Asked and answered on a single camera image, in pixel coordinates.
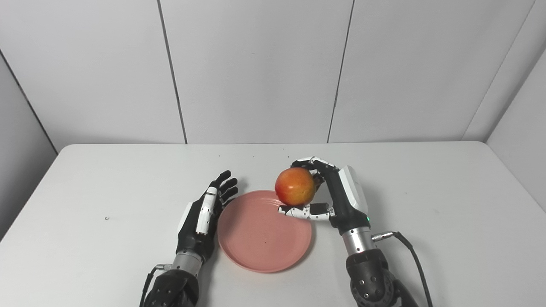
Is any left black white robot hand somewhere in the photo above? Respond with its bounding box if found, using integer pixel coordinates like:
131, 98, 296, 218
176, 170, 239, 261

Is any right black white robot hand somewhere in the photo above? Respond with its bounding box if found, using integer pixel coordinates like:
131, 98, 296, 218
279, 156, 371, 235

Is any red yellow pomegranate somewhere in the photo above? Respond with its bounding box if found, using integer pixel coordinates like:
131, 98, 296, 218
275, 167, 317, 206

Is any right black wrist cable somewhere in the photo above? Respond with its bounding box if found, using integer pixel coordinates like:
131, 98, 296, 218
372, 231, 435, 307

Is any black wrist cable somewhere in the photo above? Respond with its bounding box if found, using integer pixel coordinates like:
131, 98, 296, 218
139, 264, 172, 307
372, 231, 435, 307

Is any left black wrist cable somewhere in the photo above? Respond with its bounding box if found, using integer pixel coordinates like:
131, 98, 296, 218
139, 264, 172, 307

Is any pink round plate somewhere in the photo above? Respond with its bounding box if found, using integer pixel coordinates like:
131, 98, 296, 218
217, 190, 313, 273

